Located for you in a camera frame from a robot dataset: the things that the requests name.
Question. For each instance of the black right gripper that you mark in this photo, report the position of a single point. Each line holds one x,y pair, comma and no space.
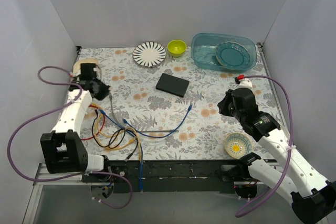
223,106

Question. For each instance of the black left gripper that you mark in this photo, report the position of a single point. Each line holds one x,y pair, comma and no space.
101,91

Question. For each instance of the dark grey network switch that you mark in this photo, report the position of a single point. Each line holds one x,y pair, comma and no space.
172,85

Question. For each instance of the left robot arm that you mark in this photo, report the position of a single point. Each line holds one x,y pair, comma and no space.
63,148

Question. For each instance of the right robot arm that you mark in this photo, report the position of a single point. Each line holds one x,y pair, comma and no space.
310,194

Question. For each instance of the cream square dish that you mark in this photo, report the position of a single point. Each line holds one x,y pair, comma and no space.
76,67

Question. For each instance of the yellow patterned small bowl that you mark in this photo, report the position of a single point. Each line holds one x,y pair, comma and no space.
237,145

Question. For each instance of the teal glass plate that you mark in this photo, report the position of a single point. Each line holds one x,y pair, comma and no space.
232,55

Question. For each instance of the teal plastic tub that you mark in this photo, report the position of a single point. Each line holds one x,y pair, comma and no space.
203,51

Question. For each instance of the striped white plate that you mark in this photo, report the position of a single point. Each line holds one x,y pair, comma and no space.
149,54

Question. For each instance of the lime green bowl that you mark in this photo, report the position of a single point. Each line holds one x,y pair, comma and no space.
176,48

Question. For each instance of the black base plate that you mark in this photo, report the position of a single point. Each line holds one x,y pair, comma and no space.
183,175

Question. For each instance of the aluminium frame rail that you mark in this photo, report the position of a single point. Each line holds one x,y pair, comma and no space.
110,182

